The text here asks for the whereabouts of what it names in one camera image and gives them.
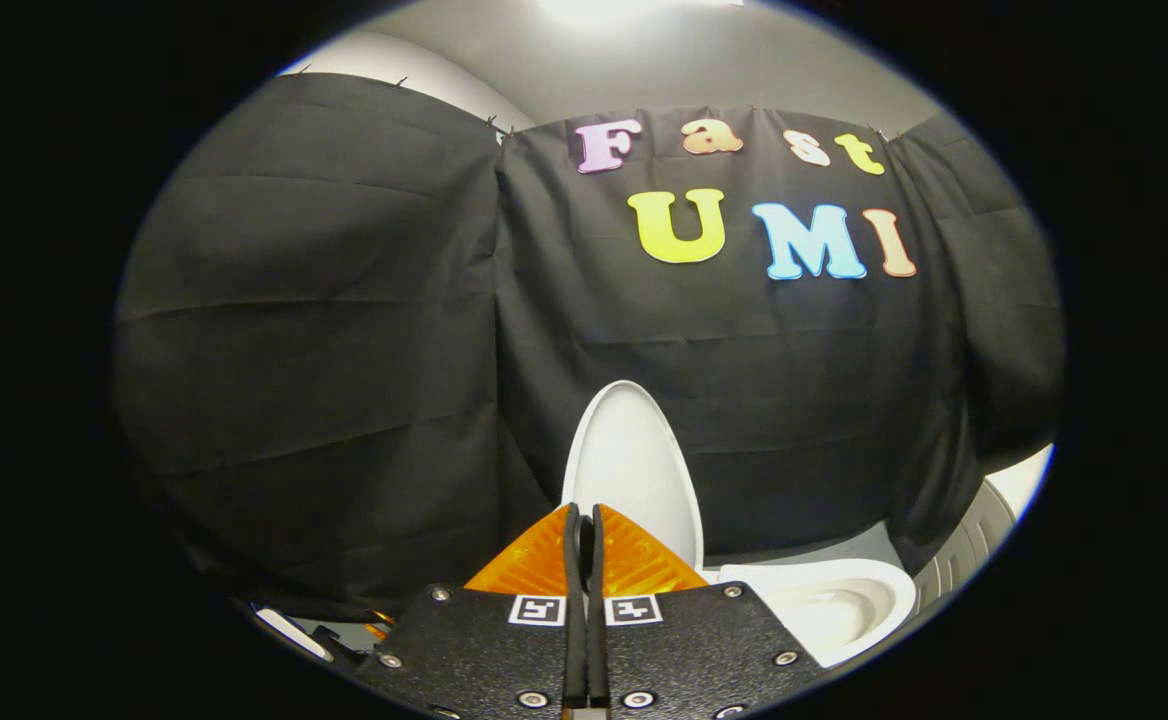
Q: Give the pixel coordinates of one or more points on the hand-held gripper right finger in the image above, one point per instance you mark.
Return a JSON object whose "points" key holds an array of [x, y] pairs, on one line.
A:
{"points": [[694, 650]]}

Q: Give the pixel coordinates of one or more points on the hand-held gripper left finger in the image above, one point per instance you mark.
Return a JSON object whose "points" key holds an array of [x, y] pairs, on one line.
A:
{"points": [[484, 650]]}

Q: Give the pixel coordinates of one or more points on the white toilet lid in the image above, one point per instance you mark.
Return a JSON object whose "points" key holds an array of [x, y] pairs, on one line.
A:
{"points": [[634, 460]]}

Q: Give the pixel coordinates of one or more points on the white toilet seat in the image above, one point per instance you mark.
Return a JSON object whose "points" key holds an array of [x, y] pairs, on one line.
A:
{"points": [[744, 577]]}

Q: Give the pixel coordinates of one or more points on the white toilet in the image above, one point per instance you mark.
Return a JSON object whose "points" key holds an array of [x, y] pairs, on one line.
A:
{"points": [[829, 612]]}

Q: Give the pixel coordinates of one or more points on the small orange object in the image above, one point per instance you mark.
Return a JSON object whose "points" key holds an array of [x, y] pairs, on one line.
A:
{"points": [[377, 626]]}

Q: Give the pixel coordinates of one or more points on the white oblong object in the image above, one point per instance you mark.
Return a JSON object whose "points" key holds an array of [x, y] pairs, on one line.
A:
{"points": [[291, 632]]}

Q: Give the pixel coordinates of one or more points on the white drawer cabinet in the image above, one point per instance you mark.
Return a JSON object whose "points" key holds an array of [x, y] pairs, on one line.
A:
{"points": [[964, 560]]}

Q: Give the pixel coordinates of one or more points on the black backdrop cloth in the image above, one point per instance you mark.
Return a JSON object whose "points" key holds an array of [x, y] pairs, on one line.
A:
{"points": [[344, 350]]}

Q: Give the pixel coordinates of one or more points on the large ceiling light panel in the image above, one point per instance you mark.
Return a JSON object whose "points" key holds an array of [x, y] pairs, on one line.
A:
{"points": [[634, 8]]}

